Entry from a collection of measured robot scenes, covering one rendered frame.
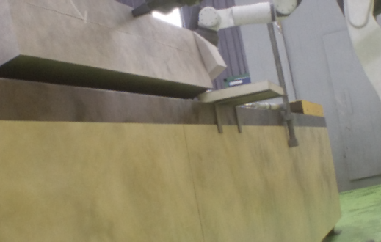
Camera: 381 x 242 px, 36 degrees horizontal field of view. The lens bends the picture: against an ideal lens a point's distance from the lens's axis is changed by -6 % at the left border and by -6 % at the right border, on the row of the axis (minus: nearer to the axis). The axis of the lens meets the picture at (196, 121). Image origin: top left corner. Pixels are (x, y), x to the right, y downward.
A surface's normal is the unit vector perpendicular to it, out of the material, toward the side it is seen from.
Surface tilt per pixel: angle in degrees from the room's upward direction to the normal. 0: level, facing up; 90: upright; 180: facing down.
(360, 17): 90
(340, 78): 90
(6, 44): 90
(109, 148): 90
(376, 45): 113
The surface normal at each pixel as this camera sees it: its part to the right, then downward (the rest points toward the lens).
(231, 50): -0.35, -0.01
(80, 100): 0.92, -0.19
